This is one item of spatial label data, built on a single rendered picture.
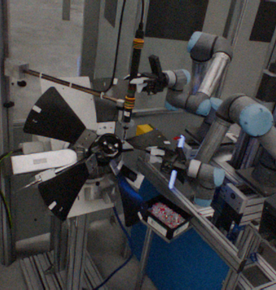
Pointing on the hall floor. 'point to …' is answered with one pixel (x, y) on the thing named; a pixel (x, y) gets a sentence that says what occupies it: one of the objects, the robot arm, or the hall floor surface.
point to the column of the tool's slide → (3, 133)
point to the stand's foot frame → (26, 266)
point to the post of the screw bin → (144, 259)
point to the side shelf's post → (52, 232)
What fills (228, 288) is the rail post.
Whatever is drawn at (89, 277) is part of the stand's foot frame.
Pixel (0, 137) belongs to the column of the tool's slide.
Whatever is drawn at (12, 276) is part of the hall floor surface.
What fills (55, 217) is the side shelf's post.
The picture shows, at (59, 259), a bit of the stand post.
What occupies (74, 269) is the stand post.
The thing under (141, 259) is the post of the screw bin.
